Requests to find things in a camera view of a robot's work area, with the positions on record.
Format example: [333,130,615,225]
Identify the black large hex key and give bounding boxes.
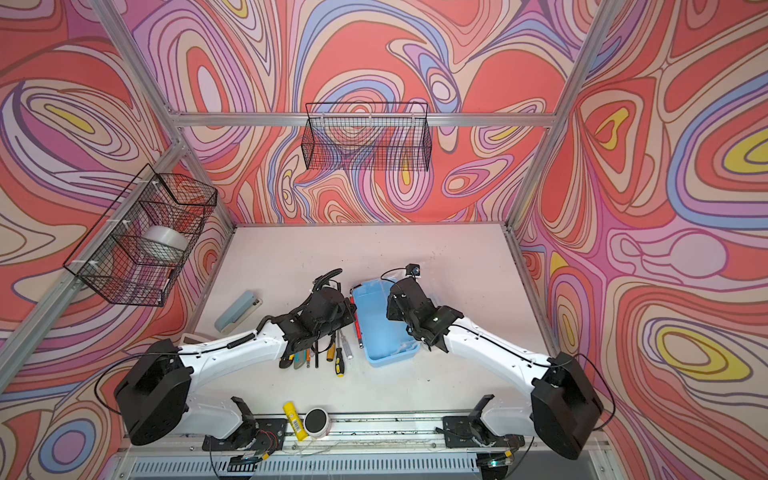
[314,343,323,369]

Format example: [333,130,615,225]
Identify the light blue plastic tool box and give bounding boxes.
[351,279,420,368]

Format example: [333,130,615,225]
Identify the teal utility knife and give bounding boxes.
[293,350,307,369]

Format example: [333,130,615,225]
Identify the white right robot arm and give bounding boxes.
[386,277,604,460]

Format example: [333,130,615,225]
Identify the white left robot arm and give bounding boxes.
[114,287,356,446]

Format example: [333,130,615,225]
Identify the orange black screwdriver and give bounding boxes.
[326,334,336,363]

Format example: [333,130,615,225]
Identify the silver small screwdriver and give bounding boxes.
[338,330,354,360]

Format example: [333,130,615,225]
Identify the yellow black screwdriver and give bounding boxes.
[334,332,345,377]

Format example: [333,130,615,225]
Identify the light blue stapler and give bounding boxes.
[214,291,262,335]

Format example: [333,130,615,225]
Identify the black white tape roll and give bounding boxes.
[303,407,331,439]

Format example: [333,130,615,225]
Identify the yellow glue stick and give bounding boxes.
[283,401,309,442]

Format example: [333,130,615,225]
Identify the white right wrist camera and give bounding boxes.
[405,263,421,277]

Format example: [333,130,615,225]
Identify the grey duct tape roll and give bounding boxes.
[141,225,189,258]

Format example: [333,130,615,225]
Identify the black wire basket back wall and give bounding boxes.
[301,101,432,172]

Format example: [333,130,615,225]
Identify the black wire basket wall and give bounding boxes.
[301,101,432,172]
[63,164,218,307]

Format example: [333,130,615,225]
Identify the aluminium mounting rail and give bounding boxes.
[106,411,625,479]

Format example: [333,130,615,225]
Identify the black wire basket left wall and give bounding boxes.
[63,164,218,307]

